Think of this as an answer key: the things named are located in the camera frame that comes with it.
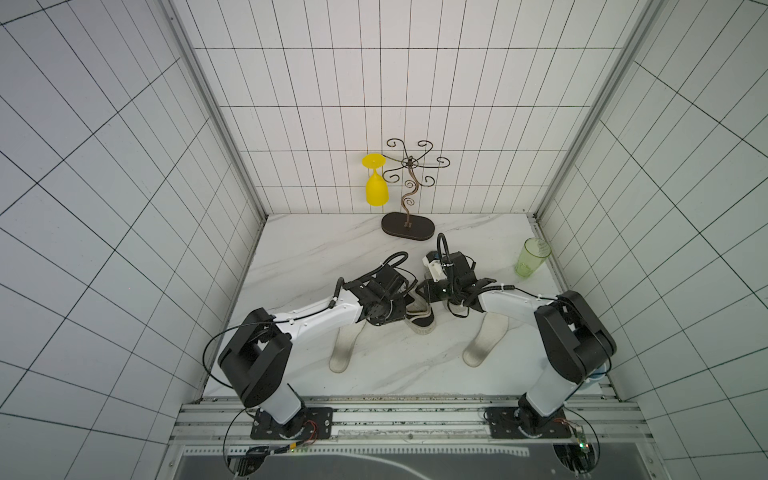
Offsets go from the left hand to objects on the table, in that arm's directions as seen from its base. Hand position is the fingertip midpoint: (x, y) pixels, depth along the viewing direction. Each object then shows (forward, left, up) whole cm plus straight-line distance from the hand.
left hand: (396, 318), depth 84 cm
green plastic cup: (+31, -53, -8) cm, 62 cm away
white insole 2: (-1, -29, -5) cm, 30 cm away
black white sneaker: (+1, -7, -1) cm, 7 cm away
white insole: (-4, +15, -7) cm, 17 cm away
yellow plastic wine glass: (+38, +7, +15) cm, 42 cm away
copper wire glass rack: (+41, -4, -5) cm, 41 cm away
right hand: (+13, -8, -1) cm, 15 cm away
